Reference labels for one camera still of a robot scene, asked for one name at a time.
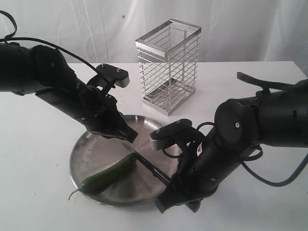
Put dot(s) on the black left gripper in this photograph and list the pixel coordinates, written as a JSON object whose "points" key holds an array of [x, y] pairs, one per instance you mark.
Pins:
{"points": [[98, 113]]}

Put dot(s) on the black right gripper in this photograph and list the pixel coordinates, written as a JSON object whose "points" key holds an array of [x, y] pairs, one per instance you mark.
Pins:
{"points": [[191, 183]]}

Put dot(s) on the black kitchen knife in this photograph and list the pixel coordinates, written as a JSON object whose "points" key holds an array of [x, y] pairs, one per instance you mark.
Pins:
{"points": [[156, 172]]}

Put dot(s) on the green cucumber with stem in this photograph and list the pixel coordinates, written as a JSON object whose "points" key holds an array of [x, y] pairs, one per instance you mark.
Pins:
{"points": [[101, 181]]}

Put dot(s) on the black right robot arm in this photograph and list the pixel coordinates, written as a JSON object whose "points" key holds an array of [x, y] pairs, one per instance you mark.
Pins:
{"points": [[276, 116]]}

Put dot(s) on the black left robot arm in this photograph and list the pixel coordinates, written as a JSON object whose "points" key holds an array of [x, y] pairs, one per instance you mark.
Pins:
{"points": [[44, 72]]}

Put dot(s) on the round steel plate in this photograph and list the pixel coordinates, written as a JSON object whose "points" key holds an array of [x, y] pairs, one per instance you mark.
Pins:
{"points": [[94, 153]]}

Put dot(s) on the white backdrop curtain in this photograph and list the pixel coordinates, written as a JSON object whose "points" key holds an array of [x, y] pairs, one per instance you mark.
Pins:
{"points": [[232, 30]]}

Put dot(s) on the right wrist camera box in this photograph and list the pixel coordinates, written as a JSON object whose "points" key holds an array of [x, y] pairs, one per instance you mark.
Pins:
{"points": [[179, 132]]}

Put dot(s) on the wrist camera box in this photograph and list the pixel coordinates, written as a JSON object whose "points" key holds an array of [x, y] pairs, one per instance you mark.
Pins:
{"points": [[179, 132], [109, 76]]}

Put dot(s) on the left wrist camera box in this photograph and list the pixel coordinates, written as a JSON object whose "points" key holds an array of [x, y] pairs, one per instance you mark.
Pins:
{"points": [[109, 76]]}

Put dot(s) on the chrome wire utensil holder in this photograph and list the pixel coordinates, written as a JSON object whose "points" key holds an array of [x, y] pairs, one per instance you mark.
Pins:
{"points": [[168, 56]]}

